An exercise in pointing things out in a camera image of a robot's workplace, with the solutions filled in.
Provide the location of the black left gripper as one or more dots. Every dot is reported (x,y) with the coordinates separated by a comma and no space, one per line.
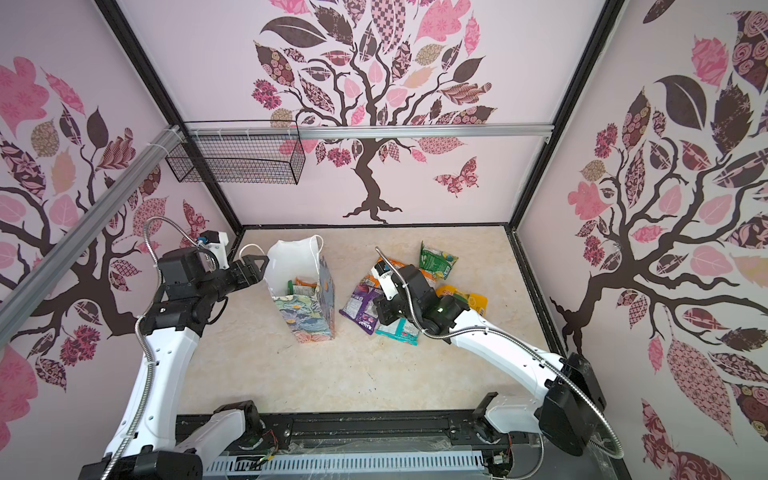
(238,267)

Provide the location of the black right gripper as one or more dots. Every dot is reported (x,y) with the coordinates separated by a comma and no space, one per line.
(383,305)

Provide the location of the teal snack bag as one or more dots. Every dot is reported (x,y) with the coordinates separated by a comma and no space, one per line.
(401,330)

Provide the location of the orange chips snack bag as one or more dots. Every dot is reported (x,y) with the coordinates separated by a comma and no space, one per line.
(305,283)

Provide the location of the floral paper bag white handles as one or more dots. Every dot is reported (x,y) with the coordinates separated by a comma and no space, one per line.
(309,313)

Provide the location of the orange white snack bag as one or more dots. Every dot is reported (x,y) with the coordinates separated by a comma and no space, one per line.
(429,276)
(372,277)

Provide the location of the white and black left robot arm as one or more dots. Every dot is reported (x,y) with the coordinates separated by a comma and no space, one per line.
(145,444)

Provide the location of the green snack bag far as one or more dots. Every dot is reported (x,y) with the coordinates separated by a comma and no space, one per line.
(437,262)

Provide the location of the purple snack bag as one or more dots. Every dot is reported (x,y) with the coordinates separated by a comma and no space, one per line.
(360,308)

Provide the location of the yellow snack bag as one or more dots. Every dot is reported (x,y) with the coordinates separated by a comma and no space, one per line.
(475,301)

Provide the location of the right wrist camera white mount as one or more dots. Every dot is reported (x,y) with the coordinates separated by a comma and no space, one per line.
(387,280)

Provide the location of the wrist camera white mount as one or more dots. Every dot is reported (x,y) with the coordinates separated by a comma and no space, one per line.
(387,280)
(215,242)

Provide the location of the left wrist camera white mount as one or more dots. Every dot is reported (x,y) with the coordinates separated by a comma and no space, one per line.
(215,242)

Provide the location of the black wire basket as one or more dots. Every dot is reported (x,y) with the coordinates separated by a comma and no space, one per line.
(239,152)

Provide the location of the aluminium rail back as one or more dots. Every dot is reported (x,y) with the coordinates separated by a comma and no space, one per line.
(378,132)

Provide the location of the aluminium rail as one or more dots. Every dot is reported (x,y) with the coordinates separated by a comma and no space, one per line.
(378,132)
(18,307)

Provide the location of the white slotted cable duct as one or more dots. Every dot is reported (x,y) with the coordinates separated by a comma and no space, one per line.
(315,465)

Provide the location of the black base frame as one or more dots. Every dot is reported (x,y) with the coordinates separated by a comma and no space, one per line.
(507,456)

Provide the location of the aluminium rail left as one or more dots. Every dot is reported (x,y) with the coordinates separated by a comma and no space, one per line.
(18,307)

